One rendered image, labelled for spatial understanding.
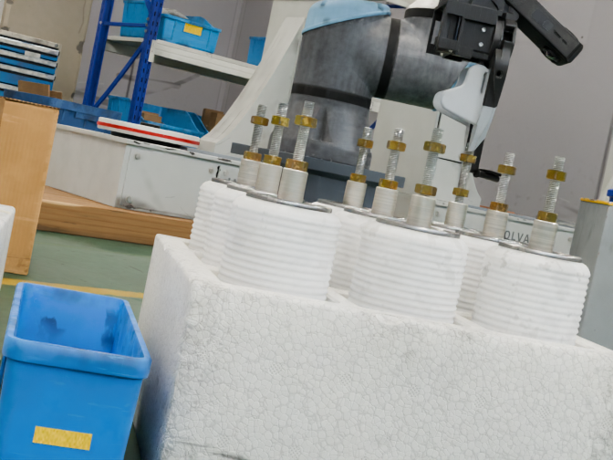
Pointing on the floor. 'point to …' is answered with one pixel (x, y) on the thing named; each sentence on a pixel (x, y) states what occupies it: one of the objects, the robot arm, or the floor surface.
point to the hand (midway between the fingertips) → (477, 141)
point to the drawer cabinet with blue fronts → (26, 60)
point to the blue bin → (69, 375)
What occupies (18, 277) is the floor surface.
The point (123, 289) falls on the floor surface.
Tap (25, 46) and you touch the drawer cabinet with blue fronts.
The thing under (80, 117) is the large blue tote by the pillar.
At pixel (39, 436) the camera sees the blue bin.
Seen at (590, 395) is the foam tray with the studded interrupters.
